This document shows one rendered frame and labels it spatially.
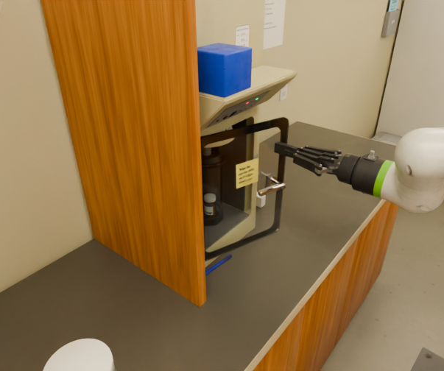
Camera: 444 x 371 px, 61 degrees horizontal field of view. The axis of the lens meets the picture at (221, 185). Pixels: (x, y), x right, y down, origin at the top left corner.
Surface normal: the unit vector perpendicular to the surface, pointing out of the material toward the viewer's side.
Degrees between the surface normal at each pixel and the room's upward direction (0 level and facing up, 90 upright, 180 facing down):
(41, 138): 90
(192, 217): 90
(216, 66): 90
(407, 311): 0
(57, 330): 0
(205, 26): 90
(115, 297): 0
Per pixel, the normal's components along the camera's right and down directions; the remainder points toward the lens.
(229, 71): 0.78, 0.31
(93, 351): 0.00, -0.86
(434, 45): -0.62, 0.40
